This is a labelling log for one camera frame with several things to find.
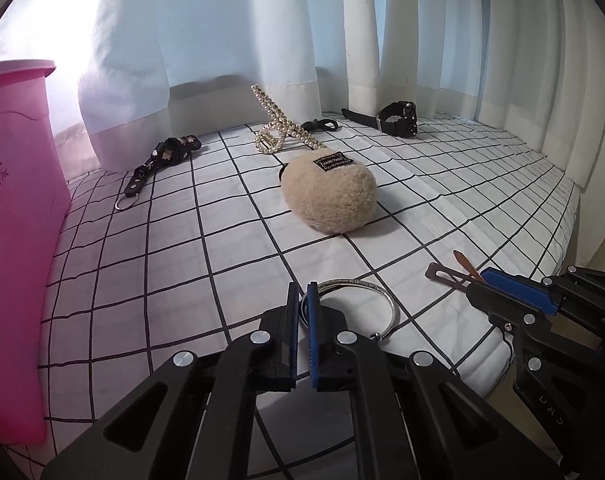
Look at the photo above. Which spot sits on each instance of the black studded strap keyring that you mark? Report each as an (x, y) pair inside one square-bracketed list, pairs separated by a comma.
[(168, 153)]

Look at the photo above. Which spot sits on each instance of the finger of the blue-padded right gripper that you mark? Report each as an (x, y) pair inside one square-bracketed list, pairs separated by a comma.
[(503, 309), (521, 288)]

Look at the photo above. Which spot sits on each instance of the brown metal hair clip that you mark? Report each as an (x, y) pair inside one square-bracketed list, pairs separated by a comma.
[(452, 278)]

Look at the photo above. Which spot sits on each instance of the black grid white bedsheet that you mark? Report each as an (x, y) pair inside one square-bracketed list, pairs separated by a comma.
[(211, 244)]

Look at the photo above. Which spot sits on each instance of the white blue curtain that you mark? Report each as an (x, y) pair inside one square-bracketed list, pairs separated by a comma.
[(143, 69)]

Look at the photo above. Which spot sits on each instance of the black wrist watch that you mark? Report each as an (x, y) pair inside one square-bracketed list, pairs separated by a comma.
[(397, 119)]

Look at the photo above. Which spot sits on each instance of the pink plastic storage bin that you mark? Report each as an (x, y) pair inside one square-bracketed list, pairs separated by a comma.
[(34, 200)]

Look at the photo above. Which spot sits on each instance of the pearl hair claw clip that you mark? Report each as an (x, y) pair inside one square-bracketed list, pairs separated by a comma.
[(271, 137)]

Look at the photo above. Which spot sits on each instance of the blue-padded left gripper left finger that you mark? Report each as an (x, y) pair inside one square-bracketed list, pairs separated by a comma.
[(191, 419)]

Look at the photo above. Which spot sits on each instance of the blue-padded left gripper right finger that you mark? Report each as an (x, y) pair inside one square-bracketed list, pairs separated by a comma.
[(413, 418)]

